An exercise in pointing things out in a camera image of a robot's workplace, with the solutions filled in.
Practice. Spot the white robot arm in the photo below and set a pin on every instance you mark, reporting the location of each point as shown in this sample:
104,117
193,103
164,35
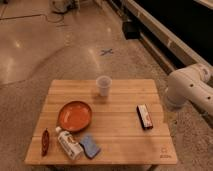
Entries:
190,84

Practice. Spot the black box on floor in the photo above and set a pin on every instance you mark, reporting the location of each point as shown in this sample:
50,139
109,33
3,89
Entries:
130,30

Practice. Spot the translucent plastic cup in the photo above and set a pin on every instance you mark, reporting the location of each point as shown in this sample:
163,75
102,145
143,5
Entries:
104,83

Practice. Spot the black red rectangular box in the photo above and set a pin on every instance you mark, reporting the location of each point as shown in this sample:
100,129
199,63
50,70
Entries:
144,117

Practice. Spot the wooden table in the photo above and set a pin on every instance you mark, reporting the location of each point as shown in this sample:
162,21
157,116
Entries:
115,125

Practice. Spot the white plastic bottle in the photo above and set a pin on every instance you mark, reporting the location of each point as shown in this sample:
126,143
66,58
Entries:
72,148

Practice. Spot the red chili pepper toy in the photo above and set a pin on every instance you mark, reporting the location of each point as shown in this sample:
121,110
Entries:
45,142

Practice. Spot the orange ceramic bowl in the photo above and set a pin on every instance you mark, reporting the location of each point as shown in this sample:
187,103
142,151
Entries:
75,116

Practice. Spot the blue sponge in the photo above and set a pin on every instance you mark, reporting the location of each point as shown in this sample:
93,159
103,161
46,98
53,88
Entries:
90,147

